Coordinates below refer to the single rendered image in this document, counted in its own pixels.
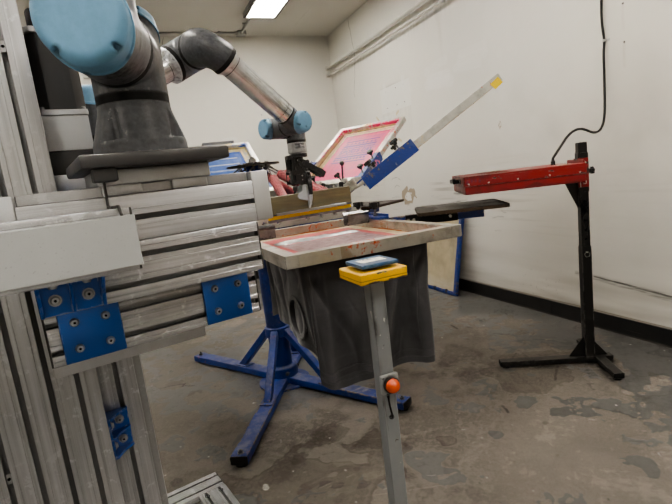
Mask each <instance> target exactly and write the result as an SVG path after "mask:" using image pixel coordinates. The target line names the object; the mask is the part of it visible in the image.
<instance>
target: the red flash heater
mask: <svg viewBox="0 0 672 504"><path fill-rule="evenodd" d="M586 173H587V163H585V160H584V159H578V160H567V163H564V164H556V165H550V164H548V165H540V166H532V167H523V168H515V169H507V170H501V171H495V172H492V171H490V172H482V173H473V174H465V175H457V176H452V179H455V180H461V184H453V185H454V191H455V192H458V193H461V194H464V195H473V194H482V193H491V192H499V191H508V190H517V189H526V188H535V187H543V186H552V185H561V184H570V183H580V182H581V183H586Z"/></svg>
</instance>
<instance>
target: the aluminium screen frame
mask: <svg viewBox="0 0 672 504"><path fill-rule="evenodd" d="M346 226H347V225H344V221H343V219H337V220H331V221H324V222H318V223H312V224H306V225H300V226H293V227H287V228H281V229H275V233H276V238H281V237H287V236H292V235H298V234H304V233H310V232H316V231H322V230H328V229H334V228H340V227H346ZM353 226H361V227H370V228H379V229H387V230H396V231H405V232H406V233H401V234H395V235H390V236H384V237H379V238H373V239H368V240H362V241H357V242H351V243H346V244H340V245H335V246H330V247H324V248H319V249H313V250H308V251H302V252H297V253H292V252H289V251H286V250H283V249H280V248H277V247H274V246H271V245H268V244H265V243H262V242H261V248H262V254H263V259H264V260H266V261H268V262H270V263H272V264H274V265H276V266H279V267H281V268H283V269H285V270H291V269H296V268H302V267H307V266H312V265H317V264H322V263H327V262H332V261H337V260H342V259H347V258H352V257H358V256H363V255H368V254H373V253H378V252H383V251H388V250H393V249H398V248H403V247H408V246H414V245H419V244H424V243H429V242H434V241H439V240H444V239H449V238H454V237H459V236H462V230H461V224H450V223H436V222H423V221H409V220H396V219H381V220H374V219H369V223H363V224H357V225H353Z"/></svg>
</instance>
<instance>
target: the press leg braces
mask: <svg viewBox="0 0 672 504"><path fill-rule="evenodd" d="M284 336H285V338H286V339H287V340H288V341H289V342H290V347H291V354H299V353H300V355H301V356H302V357H303V358H304V359H305V360H306V362H307V363H308V364H309V365H310V366H311V367H312V369H313V370H314V371H315V372H316V373H317V374H318V376H319V377H320V369H319V362H318V360H317V359H316V358H315V356H314V355H313V354H312V353H311V352H310V351H309V350H308V349H307V348H305V347H302V346H301V345H300V344H299V343H298V340H297V338H296V337H295V336H294V334H293V332H292V331H291V329H290V328H289V327H288V328H286V329H284ZM266 339H267V337H266V335H265V329H264V330H263V331H262V333H261V334H260V335H259V337H258V338H257V340H256V341H255V342H254V344H253V345H252V347H251V348H250V349H249V351H248V352H247V353H246V355H245V356H244V358H243V359H242V360H241V362H239V363H237V364H235V365H238V366H242V367H249V366H250V365H252V364H254V362H250V361H251V360H252V358H253V357H254V356H255V354H256V353H257V352H258V350H259V349H260V348H261V346H262V345H263V344H264V342H265V341H266ZM277 348H278V332H277V331H272V332H271V333H270V343H269V353H268V362H267V372H266V381H265V391H264V398H263V400H262V402H261V403H260V405H259V406H271V405H273V403H274V401H275V399H276V397H277V395H273V392H274V381H275V370H276V359H277ZM320 378H321V377H320Z"/></svg>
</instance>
